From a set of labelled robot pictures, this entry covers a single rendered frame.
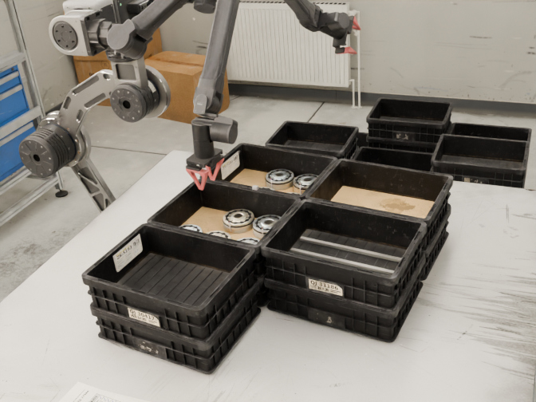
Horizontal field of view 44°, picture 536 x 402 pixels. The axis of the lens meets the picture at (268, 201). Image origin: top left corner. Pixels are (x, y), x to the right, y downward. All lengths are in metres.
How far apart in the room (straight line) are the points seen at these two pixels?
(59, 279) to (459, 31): 3.44
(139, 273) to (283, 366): 0.52
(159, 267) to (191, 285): 0.15
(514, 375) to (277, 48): 3.76
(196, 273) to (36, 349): 0.51
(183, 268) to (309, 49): 3.31
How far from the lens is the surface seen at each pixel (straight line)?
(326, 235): 2.10
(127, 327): 1.93
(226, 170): 2.42
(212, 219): 2.24
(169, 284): 1.97
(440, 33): 4.96
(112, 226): 2.56
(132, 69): 2.43
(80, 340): 2.06
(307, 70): 5.17
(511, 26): 4.90
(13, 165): 4.09
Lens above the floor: 1.98
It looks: 30 degrees down
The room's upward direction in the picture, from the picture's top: 5 degrees counter-clockwise
